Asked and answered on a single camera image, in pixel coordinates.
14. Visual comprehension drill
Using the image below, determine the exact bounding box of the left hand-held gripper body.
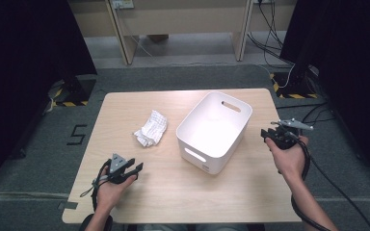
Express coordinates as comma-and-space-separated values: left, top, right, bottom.
106, 153, 135, 185

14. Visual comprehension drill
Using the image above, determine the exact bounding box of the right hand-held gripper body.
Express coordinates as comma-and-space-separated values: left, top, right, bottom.
270, 118, 314, 151

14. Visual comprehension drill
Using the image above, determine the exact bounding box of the white plastic bag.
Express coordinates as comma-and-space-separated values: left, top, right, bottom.
133, 109, 169, 148

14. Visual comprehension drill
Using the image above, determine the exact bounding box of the white plastic bin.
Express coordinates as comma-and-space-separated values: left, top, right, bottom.
175, 90, 253, 176

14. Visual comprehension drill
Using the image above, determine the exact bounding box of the person's right hand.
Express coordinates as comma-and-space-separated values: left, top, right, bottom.
264, 135, 310, 183

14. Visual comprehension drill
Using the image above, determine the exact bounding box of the person's left hand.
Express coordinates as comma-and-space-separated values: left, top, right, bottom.
94, 167, 139, 215

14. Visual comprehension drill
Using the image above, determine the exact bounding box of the black stand base hazard tape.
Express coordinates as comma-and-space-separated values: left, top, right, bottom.
269, 70, 320, 100
48, 74, 97, 108

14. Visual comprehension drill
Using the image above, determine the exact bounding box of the black chair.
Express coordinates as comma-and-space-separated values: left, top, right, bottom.
78, 213, 115, 231

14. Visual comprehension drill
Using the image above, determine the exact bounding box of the grey tape strip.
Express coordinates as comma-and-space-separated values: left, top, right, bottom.
57, 200, 79, 212

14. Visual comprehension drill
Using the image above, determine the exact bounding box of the black curtain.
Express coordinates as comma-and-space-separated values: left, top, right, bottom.
0, 0, 98, 194
279, 0, 370, 191

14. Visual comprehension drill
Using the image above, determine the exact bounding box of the thick black gripper cable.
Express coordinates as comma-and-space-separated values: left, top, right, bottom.
290, 133, 331, 231

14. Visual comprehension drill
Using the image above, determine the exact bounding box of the thin black strap loop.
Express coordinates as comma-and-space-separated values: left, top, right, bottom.
79, 185, 96, 198

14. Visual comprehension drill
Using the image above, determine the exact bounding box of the white cable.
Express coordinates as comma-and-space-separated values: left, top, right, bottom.
283, 63, 297, 90
114, 6, 157, 60

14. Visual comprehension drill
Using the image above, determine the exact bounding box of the long thin black cable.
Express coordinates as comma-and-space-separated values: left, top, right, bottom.
301, 103, 370, 231

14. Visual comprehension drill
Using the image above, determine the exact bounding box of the bundle of black cables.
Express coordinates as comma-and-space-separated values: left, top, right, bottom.
246, 0, 296, 69

